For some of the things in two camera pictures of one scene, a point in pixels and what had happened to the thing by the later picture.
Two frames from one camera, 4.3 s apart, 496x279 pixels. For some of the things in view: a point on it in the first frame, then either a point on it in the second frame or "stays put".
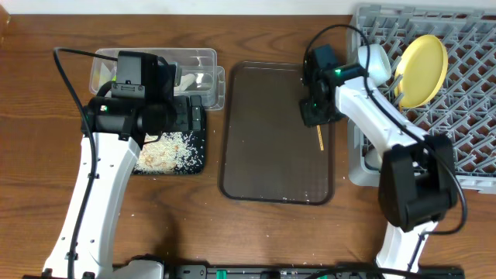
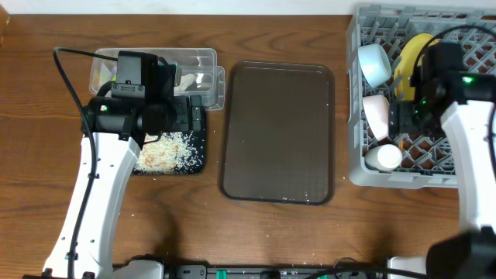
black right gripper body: (314, 115) to (401, 117)
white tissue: (187, 80) stays put
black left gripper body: (190, 114) stays put
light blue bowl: (380, 63) stays put
